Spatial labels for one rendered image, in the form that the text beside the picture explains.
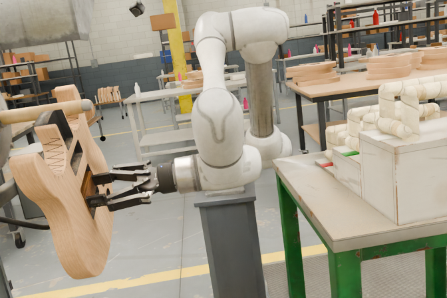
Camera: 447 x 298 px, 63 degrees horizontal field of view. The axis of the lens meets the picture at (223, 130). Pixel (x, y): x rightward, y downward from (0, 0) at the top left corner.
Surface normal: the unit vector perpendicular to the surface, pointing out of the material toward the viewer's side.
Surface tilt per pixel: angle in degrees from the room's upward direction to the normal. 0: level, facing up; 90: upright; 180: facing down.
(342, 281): 90
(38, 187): 120
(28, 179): 110
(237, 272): 90
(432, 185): 90
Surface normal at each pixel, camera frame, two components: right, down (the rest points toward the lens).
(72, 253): 0.11, 0.34
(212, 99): -0.05, -0.52
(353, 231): -0.14, -0.97
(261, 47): 0.13, 0.73
